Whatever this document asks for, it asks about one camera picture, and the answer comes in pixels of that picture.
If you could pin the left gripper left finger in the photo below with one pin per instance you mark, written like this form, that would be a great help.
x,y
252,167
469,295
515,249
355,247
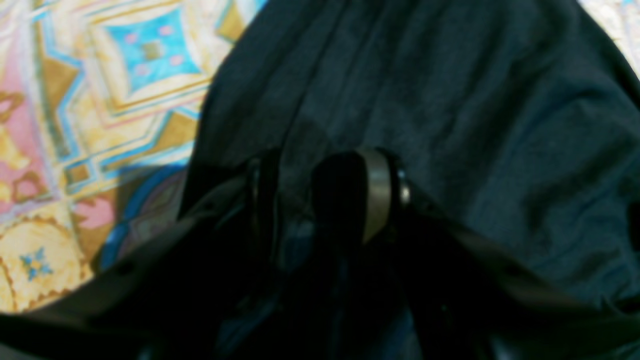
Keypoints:
x,y
171,293

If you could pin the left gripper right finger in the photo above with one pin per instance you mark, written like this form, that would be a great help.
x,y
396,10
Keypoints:
x,y
465,292

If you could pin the black long-sleeve t-shirt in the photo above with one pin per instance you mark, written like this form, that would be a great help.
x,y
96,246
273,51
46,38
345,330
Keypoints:
x,y
319,302

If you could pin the patterned tile tablecloth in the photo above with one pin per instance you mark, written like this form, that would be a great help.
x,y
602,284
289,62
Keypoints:
x,y
100,125

